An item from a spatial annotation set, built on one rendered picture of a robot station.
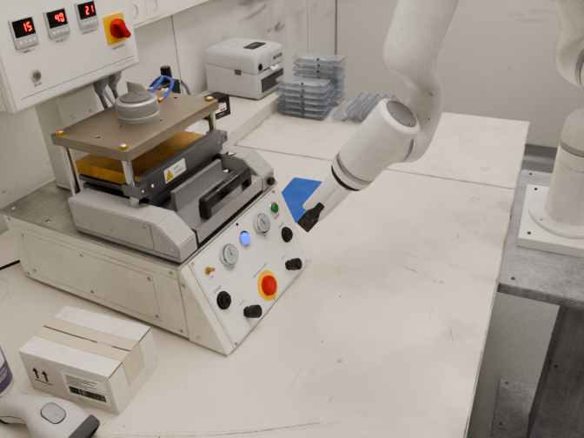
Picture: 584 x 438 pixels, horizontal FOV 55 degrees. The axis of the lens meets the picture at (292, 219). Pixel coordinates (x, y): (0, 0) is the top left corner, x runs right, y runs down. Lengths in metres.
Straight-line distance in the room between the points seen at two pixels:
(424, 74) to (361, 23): 2.59
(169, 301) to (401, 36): 0.60
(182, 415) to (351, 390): 0.28
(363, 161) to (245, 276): 0.32
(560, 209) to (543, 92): 2.10
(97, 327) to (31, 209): 0.33
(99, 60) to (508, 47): 2.57
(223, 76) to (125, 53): 0.89
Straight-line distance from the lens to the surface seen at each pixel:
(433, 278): 1.24
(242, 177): 1.09
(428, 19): 0.93
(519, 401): 2.05
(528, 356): 2.22
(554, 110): 3.50
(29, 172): 1.64
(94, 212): 1.07
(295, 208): 1.47
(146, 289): 1.08
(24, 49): 1.11
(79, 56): 1.19
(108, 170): 1.09
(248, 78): 2.06
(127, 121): 1.10
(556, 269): 1.34
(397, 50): 0.94
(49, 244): 1.23
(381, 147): 0.97
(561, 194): 1.40
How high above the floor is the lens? 1.50
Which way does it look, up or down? 32 degrees down
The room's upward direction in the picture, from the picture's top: 2 degrees counter-clockwise
